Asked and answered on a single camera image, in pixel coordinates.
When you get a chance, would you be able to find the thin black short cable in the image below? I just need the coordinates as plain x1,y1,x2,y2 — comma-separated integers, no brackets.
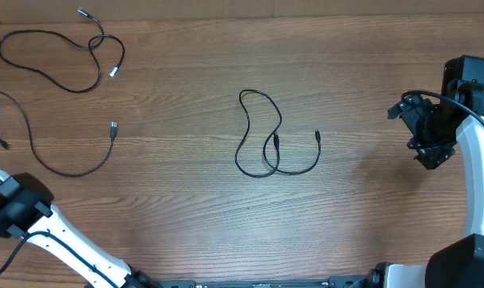
234,89,322,179

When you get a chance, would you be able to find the black cable silver USB plug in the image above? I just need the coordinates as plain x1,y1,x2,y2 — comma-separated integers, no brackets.
0,8,126,94

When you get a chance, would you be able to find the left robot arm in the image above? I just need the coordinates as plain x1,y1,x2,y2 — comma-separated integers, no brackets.
0,170,160,287

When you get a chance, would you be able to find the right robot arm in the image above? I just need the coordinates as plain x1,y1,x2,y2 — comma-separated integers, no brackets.
353,55,484,288

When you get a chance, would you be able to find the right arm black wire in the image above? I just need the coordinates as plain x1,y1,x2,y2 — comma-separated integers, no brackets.
399,90,484,145

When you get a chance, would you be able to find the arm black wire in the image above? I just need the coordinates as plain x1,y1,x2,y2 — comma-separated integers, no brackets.
0,230,121,288
399,90,484,145

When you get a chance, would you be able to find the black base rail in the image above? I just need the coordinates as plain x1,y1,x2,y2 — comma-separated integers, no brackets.
158,275,384,288

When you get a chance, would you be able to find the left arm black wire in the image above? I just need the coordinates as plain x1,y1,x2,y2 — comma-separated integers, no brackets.
0,230,121,288

